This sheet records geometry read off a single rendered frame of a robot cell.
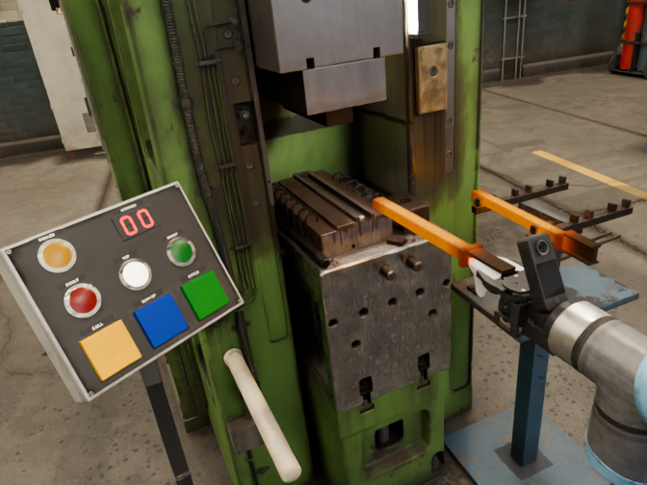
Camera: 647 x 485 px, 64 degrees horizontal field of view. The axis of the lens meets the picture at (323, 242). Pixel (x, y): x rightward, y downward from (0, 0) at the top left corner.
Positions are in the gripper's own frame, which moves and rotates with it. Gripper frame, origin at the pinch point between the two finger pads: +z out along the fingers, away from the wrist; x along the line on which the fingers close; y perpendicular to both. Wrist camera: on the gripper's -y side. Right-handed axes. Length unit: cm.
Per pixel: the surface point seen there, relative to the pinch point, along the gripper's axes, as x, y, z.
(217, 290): -41.7, 7.0, 26.0
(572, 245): 32.7, 10.7, 7.7
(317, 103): -10.3, -21.4, 42.2
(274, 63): -18, -31, 45
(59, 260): -66, -8, 25
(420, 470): 12, 99, 34
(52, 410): -103, 111, 142
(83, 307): -65, 0, 21
